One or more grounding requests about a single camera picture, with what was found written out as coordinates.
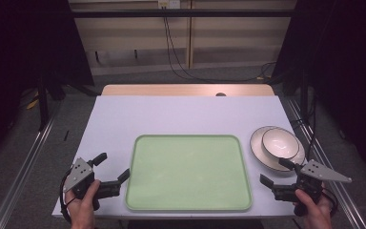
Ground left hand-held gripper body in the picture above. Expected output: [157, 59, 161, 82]
[62, 156, 122, 212]

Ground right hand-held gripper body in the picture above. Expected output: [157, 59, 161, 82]
[270, 159, 353, 218]

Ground white bowl with dark rim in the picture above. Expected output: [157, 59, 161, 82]
[261, 127, 300, 160]

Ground white plate with dark rim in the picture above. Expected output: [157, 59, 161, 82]
[249, 125, 307, 173]

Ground person's left hand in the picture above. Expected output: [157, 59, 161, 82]
[64, 179, 102, 229]

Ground person's right hand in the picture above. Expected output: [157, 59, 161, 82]
[294, 187, 333, 229]

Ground light green tray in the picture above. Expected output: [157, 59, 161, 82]
[124, 134, 254, 213]

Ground black metal stand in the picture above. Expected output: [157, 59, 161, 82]
[36, 72, 51, 132]

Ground yellow floor object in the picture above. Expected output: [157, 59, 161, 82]
[26, 91, 41, 111]

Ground wooden table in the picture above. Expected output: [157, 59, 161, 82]
[100, 83, 276, 97]

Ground black curtain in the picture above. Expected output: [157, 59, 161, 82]
[0, 0, 95, 171]
[271, 0, 366, 183]

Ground black horizontal bar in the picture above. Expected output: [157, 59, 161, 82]
[71, 9, 297, 19]

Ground metal floor rail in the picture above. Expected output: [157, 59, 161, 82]
[286, 97, 366, 229]
[0, 100, 63, 229]

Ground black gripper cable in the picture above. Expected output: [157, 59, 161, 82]
[58, 168, 77, 224]

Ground black cable beside table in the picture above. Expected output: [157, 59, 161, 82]
[290, 94, 319, 160]

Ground long black wall cable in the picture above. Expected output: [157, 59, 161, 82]
[161, 6, 278, 83]

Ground wooden wall post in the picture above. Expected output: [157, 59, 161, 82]
[186, 0, 194, 70]

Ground white wall outlet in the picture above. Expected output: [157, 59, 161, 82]
[157, 0, 182, 10]

